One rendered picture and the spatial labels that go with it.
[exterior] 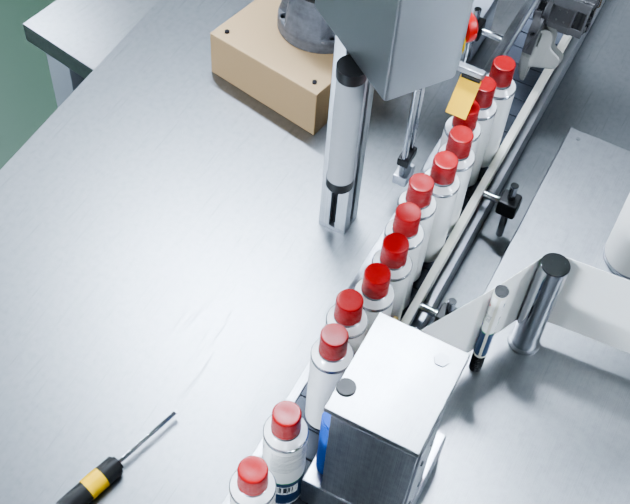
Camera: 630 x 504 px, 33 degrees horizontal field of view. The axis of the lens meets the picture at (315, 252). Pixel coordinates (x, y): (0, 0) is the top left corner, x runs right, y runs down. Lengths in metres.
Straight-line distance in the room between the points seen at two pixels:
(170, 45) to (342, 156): 0.66
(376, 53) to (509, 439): 0.55
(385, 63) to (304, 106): 0.58
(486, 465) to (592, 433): 0.15
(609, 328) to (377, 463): 0.43
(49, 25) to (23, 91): 1.08
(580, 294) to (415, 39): 0.45
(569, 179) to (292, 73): 0.47
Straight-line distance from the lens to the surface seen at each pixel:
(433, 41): 1.15
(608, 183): 1.71
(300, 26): 1.73
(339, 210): 1.58
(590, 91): 1.91
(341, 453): 1.18
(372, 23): 1.14
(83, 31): 1.93
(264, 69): 1.73
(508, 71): 1.53
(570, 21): 1.71
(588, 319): 1.45
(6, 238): 1.65
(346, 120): 1.26
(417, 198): 1.37
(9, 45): 3.15
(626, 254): 1.56
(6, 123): 2.95
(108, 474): 1.41
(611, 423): 1.47
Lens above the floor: 2.14
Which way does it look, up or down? 55 degrees down
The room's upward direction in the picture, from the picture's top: 5 degrees clockwise
